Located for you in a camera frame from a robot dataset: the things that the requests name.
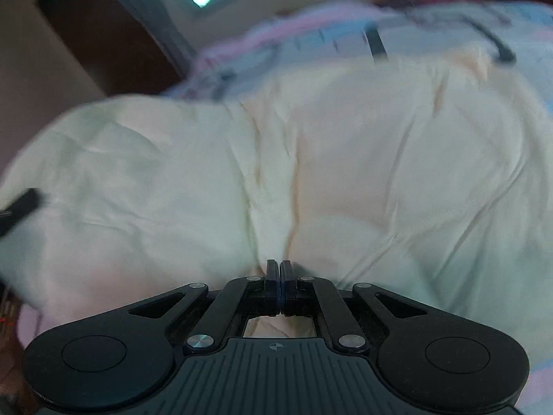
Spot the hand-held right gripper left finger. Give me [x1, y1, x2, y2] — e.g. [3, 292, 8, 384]
[128, 259, 281, 352]

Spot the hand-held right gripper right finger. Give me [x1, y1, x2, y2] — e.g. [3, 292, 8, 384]
[280, 259, 429, 352]

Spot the brown wooden wardrobe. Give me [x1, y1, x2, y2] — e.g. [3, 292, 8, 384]
[37, 0, 184, 98]

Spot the cream puffer jacket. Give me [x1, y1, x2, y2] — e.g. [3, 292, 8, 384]
[0, 49, 553, 357]

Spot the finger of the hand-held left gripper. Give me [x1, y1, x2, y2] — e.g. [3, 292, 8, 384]
[0, 187, 42, 238]

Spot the grey curtain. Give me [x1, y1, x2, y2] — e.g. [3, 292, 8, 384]
[88, 0, 197, 81]

